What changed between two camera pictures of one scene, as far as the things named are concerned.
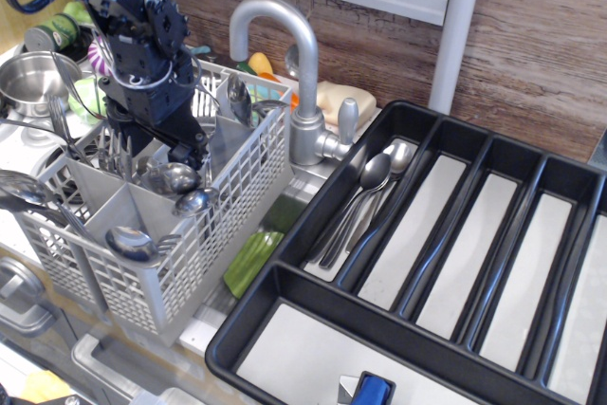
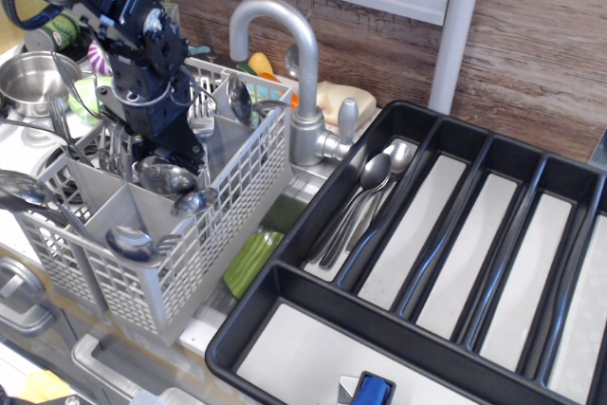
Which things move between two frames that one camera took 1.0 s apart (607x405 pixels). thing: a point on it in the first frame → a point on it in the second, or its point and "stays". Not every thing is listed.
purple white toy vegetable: x=101 y=56 stays
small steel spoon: x=208 y=174 → x=154 y=166
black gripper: x=152 y=87 stays
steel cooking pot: x=28 y=79 stays
